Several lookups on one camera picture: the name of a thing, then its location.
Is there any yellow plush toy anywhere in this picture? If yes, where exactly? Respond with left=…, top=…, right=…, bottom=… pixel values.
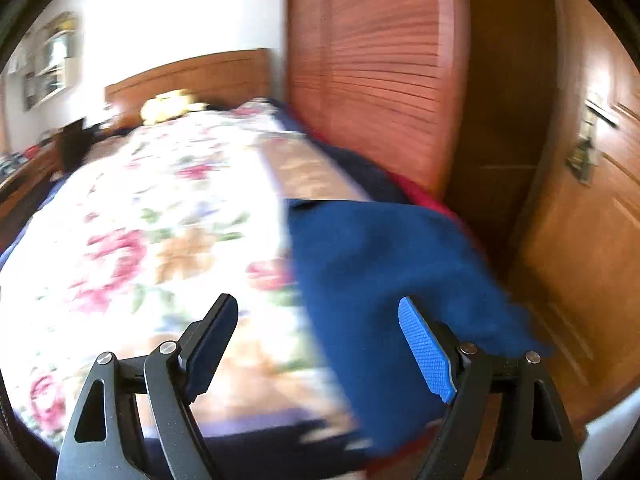
left=140, top=89, right=209, bottom=125

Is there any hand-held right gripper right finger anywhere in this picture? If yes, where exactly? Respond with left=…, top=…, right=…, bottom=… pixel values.
left=398, top=296, right=584, bottom=480

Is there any wooden chair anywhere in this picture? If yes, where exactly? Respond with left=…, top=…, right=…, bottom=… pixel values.
left=54, top=117, right=99, bottom=174

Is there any white wall shelf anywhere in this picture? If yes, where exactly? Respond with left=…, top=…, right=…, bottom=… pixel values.
left=22, top=12, right=79, bottom=111

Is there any wooden door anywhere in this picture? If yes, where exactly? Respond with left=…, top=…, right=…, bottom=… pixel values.
left=500, top=0, right=640, bottom=431

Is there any floral blanket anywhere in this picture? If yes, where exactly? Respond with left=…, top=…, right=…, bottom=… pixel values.
left=0, top=97, right=381, bottom=453

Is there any wooden desk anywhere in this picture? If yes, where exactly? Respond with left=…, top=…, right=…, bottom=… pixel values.
left=0, top=142, right=62, bottom=252

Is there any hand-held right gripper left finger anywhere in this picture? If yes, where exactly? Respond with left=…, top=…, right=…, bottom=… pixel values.
left=55, top=294, right=239, bottom=480

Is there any wooden louvered wardrobe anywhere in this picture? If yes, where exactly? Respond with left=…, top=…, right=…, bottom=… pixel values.
left=285, top=0, right=559, bottom=271

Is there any metal door handle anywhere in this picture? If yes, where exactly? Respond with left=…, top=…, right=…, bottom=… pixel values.
left=566, top=99, right=622, bottom=182

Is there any blue suit jacket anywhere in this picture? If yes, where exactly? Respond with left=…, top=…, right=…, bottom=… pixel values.
left=284, top=199, right=553, bottom=461

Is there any wooden bed headboard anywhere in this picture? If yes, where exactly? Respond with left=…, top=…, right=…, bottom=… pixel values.
left=104, top=49, right=274, bottom=128

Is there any red bed sheet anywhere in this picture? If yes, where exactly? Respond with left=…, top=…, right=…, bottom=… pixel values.
left=385, top=172, right=501, bottom=281

